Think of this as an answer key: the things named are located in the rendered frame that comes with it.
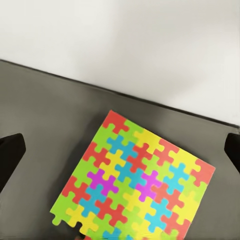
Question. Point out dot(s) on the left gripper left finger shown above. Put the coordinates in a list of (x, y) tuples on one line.
[(12, 150)]

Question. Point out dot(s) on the desk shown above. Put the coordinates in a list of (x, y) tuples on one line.
[(59, 119)]

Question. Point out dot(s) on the jigsaw puzzle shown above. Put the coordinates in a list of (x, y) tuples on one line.
[(131, 184)]

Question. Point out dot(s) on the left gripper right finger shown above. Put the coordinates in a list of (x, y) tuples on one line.
[(232, 148)]

